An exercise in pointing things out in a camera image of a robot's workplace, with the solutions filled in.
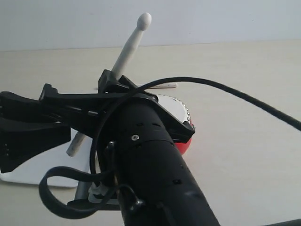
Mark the red small drum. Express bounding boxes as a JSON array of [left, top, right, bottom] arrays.
[[156, 94, 196, 156]]

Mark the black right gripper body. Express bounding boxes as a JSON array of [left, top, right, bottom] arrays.
[[59, 92, 195, 146]]

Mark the white plastic tray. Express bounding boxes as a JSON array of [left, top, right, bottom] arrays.
[[0, 137, 92, 185]]

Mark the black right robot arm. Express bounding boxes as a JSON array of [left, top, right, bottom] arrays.
[[39, 71, 301, 226]]

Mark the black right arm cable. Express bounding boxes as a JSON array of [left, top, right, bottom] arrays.
[[38, 76, 301, 219]]

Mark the white drumstick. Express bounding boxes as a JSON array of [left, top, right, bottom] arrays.
[[66, 12, 152, 157], [148, 82, 178, 89]]

